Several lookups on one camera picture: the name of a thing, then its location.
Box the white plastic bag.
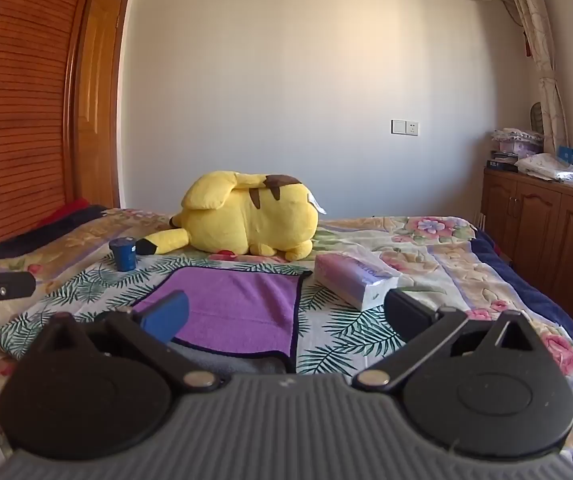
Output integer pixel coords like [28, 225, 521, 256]
[514, 152, 573, 182]

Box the dark cloth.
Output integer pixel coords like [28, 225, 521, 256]
[0, 204, 110, 263]

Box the stack of boxes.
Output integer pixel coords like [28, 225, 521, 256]
[487, 127, 546, 173]

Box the navy blue blanket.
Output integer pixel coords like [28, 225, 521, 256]
[471, 227, 573, 361]

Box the floral curtain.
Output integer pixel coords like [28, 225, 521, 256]
[497, 0, 571, 156]

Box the wooden cabinet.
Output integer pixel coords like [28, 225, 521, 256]
[481, 166, 573, 347]

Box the leaf print blanket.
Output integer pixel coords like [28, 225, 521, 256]
[0, 251, 450, 377]

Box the blue cup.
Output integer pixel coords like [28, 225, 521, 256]
[108, 237, 138, 272]

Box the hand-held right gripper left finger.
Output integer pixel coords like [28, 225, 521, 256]
[30, 290, 222, 393]

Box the grey towel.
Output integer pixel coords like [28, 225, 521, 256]
[169, 339, 287, 376]

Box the purple towel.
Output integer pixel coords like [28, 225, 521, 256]
[131, 266, 314, 374]

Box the red cloth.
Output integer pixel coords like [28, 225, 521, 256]
[34, 198, 92, 230]

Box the yellow plush toy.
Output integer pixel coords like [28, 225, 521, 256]
[136, 171, 327, 262]

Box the wooden louvered wardrobe door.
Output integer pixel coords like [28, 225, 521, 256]
[0, 0, 104, 251]

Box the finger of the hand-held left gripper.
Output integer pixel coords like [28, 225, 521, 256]
[0, 271, 36, 322]

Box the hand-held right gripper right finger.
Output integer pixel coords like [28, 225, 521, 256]
[354, 287, 538, 392]

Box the purple tissue pack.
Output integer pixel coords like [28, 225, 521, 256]
[313, 252, 403, 312]

